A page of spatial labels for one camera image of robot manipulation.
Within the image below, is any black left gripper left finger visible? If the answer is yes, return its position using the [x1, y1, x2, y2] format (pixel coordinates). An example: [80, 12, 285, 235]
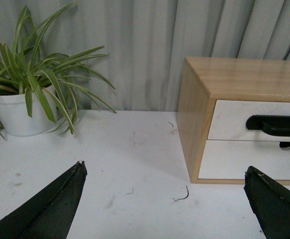
[0, 162, 88, 239]

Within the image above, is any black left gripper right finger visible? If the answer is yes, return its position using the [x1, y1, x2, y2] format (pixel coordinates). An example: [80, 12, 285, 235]
[244, 166, 290, 239]

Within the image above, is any white lower drawer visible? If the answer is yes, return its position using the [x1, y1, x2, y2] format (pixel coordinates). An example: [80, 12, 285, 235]
[198, 140, 290, 180]

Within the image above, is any white drawer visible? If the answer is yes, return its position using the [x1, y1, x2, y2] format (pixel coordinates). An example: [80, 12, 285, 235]
[198, 140, 290, 180]
[207, 100, 290, 142]

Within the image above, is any white upper drawer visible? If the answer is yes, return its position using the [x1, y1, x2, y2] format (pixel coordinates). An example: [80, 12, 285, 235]
[207, 100, 290, 142]

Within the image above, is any wooden drawer cabinet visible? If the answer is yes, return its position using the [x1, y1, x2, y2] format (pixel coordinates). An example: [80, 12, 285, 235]
[177, 57, 290, 185]

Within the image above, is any white plant pot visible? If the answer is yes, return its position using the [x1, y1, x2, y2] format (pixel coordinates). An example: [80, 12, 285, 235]
[0, 93, 56, 136]

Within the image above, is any green spider plant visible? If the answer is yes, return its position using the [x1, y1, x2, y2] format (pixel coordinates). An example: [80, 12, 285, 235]
[0, 3, 105, 134]

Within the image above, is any grey curtain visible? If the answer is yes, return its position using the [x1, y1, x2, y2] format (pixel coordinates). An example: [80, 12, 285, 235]
[0, 0, 290, 113]

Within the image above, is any black lower drawer handle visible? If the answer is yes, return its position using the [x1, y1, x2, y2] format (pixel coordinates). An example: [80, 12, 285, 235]
[279, 141, 290, 148]

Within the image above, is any black drawer handle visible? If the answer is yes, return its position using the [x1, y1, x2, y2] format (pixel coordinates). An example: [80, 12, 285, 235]
[246, 115, 290, 137]
[279, 141, 290, 148]

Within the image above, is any black upper drawer handle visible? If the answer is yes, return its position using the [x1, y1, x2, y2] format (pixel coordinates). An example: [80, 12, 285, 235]
[246, 115, 290, 137]

